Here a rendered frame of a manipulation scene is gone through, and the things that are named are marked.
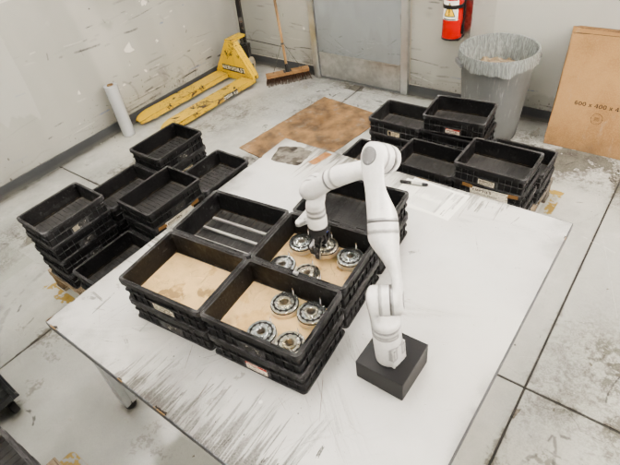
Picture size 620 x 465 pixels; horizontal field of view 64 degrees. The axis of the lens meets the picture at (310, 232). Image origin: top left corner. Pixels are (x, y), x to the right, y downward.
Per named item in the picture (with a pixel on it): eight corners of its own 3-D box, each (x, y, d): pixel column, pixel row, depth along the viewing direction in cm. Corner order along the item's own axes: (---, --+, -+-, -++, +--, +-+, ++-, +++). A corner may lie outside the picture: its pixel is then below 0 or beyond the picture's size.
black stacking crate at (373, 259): (380, 258, 194) (379, 237, 186) (345, 313, 176) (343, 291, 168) (294, 232, 211) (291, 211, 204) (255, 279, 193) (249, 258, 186)
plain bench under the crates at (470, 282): (542, 325, 259) (573, 222, 213) (387, 646, 169) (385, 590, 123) (300, 227, 340) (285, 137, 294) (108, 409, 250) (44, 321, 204)
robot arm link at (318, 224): (306, 211, 189) (304, 198, 185) (332, 219, 184) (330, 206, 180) (293, 226, 183) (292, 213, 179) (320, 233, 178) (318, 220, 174)
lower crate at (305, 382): (347, 332, 183) (345, 311, 175) (306, 399, 164) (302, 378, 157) (259, 298, 200) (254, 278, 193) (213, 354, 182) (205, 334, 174)
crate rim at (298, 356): (343, 295, 169) (343, 291, 168) (299, 363, 151) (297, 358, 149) (249, 262, 187) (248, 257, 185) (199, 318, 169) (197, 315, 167)
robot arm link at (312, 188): (292, 189, 170) (319, 178, 160) (304, 175, 175) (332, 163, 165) (304, 206, 172) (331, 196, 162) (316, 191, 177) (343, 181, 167)
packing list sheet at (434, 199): (471, 194, 235) (471, 193, 235) (450, 221, 222) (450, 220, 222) (409, 175, 252) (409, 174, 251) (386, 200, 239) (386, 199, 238)
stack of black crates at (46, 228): (102, 235, 333) (75, 181, 304) (130, 251, 318) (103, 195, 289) (50, 272, 311) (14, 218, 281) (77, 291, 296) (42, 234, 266)
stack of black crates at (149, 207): (186, 220, 335) (167, 164, 306) (218, 234, 320) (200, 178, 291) (140, 256, 313) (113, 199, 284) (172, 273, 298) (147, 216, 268)
